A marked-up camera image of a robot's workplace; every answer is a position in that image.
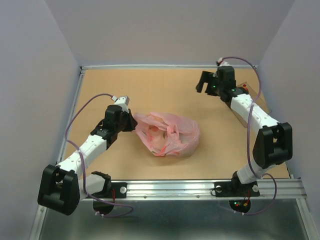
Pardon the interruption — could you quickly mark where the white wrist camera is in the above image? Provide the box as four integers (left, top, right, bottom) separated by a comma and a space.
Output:
216, 57, 231, 67
111, 95, 130, 113

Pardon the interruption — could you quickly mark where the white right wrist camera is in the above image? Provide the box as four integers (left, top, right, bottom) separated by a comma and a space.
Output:
216, 57, 231, 67

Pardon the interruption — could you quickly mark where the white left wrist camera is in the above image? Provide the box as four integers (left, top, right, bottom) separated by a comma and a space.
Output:
111, 95, 130, 113

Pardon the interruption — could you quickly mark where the clear plastic container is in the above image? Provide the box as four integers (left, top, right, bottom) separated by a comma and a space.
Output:
231, 81, 272, 128

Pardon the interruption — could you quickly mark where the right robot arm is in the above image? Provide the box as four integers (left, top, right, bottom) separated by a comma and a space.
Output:
195, 65, 293, 198

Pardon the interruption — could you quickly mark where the red pomegranate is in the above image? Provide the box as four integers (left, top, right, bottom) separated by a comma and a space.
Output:
241, 84, 249, 94

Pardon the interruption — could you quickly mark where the pink plastic bag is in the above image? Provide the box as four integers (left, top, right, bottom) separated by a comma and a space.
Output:
133, 112, 201, 158

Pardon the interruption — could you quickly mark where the aluminium front rail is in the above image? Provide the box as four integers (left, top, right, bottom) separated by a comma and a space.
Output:
82, 177, 307, 201

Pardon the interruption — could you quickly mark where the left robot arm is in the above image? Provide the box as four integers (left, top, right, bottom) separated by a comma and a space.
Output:
37, 103, 137, 216

